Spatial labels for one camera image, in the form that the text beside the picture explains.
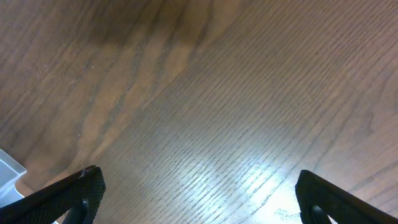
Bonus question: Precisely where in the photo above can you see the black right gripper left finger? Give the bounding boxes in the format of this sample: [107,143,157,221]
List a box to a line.
[1,166,106,224]

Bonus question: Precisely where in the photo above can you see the clear plastic storage bin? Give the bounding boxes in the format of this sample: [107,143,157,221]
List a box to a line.
[0,149,27,208]

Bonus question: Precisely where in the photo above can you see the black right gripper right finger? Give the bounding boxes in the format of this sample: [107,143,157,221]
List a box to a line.
[295,170,397,224]

